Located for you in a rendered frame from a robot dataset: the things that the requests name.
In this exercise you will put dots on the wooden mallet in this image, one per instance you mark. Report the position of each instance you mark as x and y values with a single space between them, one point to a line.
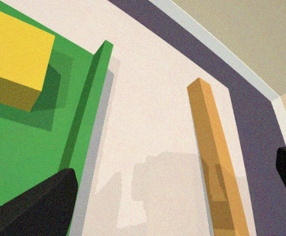
226 208

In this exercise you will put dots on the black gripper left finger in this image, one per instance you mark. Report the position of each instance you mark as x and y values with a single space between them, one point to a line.
43 210

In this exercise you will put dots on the yellow box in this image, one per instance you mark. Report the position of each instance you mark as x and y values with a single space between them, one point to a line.
24 56

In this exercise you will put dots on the green flat mat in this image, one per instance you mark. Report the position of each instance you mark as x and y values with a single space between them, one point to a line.
32 143

